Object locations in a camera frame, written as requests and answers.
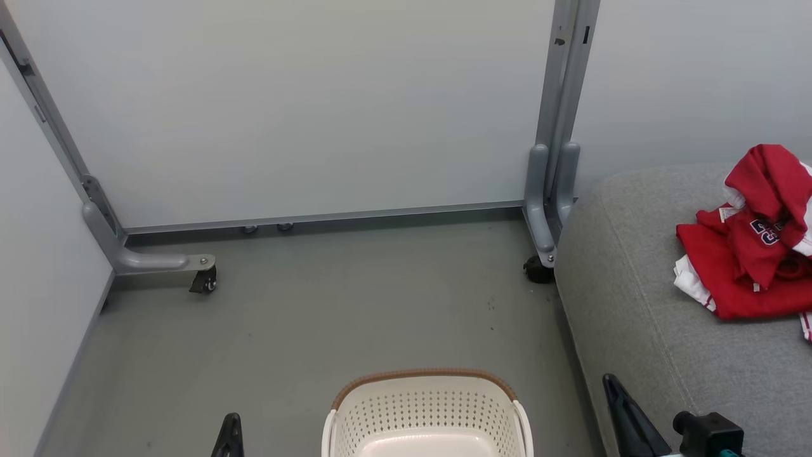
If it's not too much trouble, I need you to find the grey fabric sofa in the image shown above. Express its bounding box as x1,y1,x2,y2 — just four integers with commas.
553,161,812,457

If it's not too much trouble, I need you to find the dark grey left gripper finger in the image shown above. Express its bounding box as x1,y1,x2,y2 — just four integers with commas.
211,413,246,457

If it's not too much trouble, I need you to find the red jersey with number print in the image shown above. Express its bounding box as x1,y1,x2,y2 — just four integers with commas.
696,144,812,290

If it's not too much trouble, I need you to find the round black caster wheel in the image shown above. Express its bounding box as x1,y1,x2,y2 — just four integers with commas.
523,255,556,285

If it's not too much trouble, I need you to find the grey double partition post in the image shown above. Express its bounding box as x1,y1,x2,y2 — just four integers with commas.
523,0,601,268

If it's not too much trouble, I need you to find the cream perforated laundry basket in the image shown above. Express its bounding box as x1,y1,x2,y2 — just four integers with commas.
320,368,535,457

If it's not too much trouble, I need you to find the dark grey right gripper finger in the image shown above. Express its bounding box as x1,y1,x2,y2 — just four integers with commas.
602,373,672,457

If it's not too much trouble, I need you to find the grey partition frame with casters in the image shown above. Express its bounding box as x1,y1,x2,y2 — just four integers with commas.
0,0,217,277

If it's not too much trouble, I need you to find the small black caster wheel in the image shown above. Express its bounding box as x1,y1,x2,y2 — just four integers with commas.
188,265,218,295

